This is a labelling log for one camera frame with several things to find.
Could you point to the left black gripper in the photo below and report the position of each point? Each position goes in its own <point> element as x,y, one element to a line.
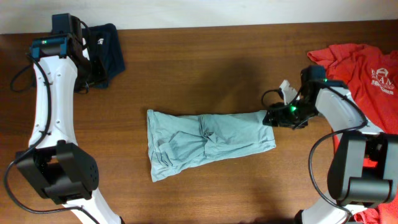
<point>82,86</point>

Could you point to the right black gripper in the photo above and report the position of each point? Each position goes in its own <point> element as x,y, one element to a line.
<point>278,116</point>

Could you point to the light blue t-shirt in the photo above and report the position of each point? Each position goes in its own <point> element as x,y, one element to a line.
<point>176,143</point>

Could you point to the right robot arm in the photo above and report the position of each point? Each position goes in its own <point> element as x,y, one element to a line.
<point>363,171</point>

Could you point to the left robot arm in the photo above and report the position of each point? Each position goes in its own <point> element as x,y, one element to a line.
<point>53,164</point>

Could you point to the navy blue folded garment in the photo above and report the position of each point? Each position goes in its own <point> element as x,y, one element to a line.
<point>114,60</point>

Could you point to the black folded garment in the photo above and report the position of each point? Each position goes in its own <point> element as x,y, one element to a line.
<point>98,45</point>

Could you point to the red printed t-shirt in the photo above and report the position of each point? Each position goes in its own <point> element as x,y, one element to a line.
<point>370,75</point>

